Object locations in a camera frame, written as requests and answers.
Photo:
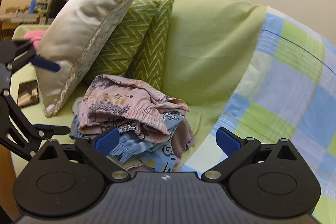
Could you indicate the green zigzag pillow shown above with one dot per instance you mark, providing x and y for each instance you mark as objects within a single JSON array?
[
  {"x": 147, "y": 64},
  {"x": 120, "y": 48}
]

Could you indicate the green zigzag pillow front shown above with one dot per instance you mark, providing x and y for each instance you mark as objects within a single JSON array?
[{"x": 120, "y": 48}]

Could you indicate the smartphone with brown case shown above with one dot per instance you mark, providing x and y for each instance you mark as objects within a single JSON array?
[{"x": 28, "y": 94}]

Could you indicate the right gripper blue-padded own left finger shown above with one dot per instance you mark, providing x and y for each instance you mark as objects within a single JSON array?
[{"x": 96, "y": 150}]

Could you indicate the cluttered background shelf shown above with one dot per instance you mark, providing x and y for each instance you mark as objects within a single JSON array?
[{"x": 39, "y": 12}]

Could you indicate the green zigzag pillow rear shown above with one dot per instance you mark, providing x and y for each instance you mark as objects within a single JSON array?
[{"x": 147, "y": 64}]

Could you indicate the pink patterned garment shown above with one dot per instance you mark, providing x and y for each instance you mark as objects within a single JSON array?
[{"x": 118, "y": 101}]

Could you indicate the light green sofa cover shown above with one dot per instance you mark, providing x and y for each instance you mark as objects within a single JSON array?
[{"x": 208, "y": 49}]

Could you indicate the pink knitted item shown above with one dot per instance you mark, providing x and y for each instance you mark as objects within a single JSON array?
[{"x": 34, "y": 36}]

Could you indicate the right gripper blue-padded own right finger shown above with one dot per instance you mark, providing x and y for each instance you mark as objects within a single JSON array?
[{"x": 239, "y": 151}]

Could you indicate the grey satin trimmed pillow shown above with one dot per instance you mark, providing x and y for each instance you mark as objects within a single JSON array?
[{"x": 73, "y": 41}]

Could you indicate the blue patterned garment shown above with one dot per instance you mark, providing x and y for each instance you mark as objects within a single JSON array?
[{"x": 160, "y": 157}]

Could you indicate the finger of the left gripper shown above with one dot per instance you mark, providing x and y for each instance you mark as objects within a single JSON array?
[
  {"x": 39, "y": 61},
  {"x": 48, "y": 131}
]

